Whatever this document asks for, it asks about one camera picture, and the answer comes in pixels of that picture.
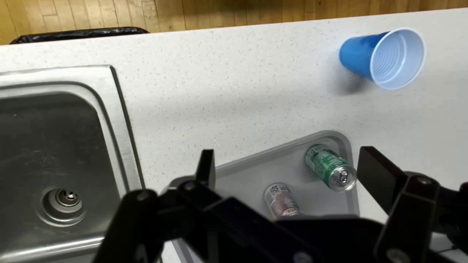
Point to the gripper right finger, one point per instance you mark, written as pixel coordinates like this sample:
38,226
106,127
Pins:
406,204

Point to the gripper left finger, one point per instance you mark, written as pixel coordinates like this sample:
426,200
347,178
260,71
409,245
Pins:
204,204

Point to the grey plastic tray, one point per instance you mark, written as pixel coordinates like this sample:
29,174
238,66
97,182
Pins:
256,179

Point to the white and red drink can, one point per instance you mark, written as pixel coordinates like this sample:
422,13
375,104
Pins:
279,201

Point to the green drink can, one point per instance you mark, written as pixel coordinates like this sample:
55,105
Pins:
329,166

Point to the blue plastic cup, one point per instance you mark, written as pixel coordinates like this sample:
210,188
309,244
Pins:
384,58

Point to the stainless steel sink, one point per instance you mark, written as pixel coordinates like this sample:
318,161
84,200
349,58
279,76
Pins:
55,157

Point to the black trash bag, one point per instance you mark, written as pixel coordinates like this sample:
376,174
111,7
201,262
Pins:
78,34

